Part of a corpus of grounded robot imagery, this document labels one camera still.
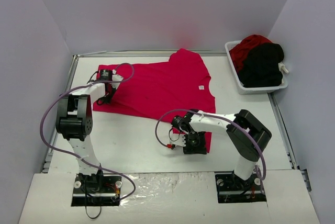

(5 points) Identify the bright red t shirt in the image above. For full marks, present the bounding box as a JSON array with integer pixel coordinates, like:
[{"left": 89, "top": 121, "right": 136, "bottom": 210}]
[{"left": 92, "top": 48, "right": 217, "bottom": 154}]

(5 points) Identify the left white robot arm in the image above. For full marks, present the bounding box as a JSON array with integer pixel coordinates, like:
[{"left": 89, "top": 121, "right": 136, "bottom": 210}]
[{"left": 56, "top": 70, "right": 124, "bottom": 192}]

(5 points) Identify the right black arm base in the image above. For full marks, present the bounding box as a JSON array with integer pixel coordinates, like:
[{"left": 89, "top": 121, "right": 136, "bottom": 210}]
[{"left": 215, "top": 172, "right": 266, "bottom": 204}]

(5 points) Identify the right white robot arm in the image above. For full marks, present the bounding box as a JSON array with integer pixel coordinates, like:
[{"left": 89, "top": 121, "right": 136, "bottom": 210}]
[{"left": 171, "top": 109, "right": 272, "bottom": 189}]

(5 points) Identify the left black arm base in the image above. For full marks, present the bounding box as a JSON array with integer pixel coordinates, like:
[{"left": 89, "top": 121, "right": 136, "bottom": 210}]
[{"left": 71, "top": 174, "right": 122, "bottom": 207}]

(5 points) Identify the white plastic laundry basket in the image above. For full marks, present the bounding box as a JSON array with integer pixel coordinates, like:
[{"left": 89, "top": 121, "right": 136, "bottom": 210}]
[{"left": 225, "top": 40, "right": 288, "bottom": 95}]

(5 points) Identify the black t shirt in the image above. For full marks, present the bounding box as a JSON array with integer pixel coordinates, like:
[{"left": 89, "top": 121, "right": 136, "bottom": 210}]
[{"left": 238, "top": 43, "right": 284, "bottom": 88}]

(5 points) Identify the dark red t shirt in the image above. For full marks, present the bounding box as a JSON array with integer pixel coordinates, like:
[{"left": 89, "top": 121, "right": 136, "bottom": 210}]
[{"left": 229, "top": 35, "right": 271, "bottom": 73}]

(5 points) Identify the white garment piece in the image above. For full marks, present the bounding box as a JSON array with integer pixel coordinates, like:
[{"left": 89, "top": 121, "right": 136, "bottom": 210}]
[{"left": 278, "top": 62, "right": 289, "bottom": 74}]

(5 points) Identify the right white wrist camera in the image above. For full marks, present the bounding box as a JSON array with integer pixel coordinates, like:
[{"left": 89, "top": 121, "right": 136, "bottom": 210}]
[{"left": 168, "top": 133, "right": 186, "bottom": 148}]

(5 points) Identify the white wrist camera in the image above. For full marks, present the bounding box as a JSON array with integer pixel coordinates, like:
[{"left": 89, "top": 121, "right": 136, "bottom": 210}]
[
  {"left": 112, "top": 74, "right": 124, "bottom": 83},
  {"left": 168, "top": 133, "right": 186, "bottom": 148}
]

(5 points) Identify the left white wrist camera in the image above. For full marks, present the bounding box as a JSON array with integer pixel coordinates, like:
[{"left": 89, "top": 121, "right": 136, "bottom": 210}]
[{"left": 112, "top": 74, "right": 124, "bottom": 83}]

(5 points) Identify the thin black cable loop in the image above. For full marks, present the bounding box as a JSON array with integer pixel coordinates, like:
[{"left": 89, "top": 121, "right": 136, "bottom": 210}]
[{"left": 83, "top": 197, "right": 103, "bottom": 219}]

